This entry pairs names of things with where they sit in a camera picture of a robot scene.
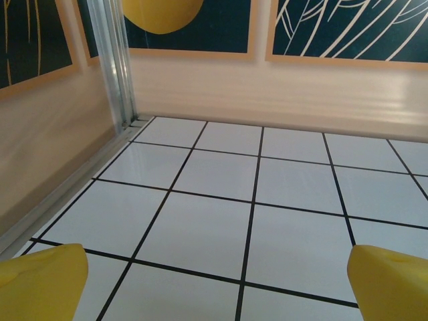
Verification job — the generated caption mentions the teal panel, fern, yellow oval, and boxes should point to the teal panel, fern, yellow oval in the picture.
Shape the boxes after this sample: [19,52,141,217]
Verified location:
[76,0,257,67]

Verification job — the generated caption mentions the aluminium side rail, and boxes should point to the aluminium side rail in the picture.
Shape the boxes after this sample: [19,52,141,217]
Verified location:
[0,116,150,261]

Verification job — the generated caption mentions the aluminium corner post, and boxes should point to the aluminium corner post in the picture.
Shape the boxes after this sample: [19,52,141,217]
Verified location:
[87,0,138,132]

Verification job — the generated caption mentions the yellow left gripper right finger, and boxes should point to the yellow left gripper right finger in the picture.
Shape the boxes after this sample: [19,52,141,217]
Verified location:
[346,244,428,321]

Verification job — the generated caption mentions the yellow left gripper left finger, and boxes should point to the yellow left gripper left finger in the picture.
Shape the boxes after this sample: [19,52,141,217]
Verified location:
[0,243,90,321]

